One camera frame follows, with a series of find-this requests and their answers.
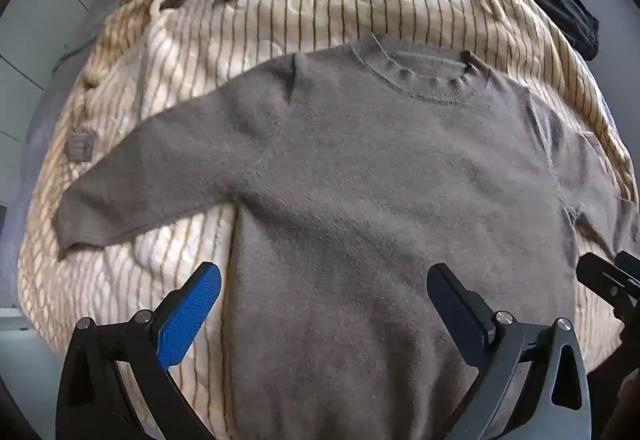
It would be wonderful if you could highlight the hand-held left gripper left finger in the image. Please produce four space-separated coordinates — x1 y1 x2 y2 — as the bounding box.
56 261 222 440

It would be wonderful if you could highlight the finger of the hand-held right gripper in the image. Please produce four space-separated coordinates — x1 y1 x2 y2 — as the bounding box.
576 251 640 321

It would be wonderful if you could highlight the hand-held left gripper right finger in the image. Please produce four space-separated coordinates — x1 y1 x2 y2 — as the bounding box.
426 263 591 440

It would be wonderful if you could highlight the grey knit sweater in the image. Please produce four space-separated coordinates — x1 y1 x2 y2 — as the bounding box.
54 32 640 440

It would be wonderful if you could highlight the cream striped plush garment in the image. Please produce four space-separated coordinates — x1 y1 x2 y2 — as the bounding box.
17 0 640 440

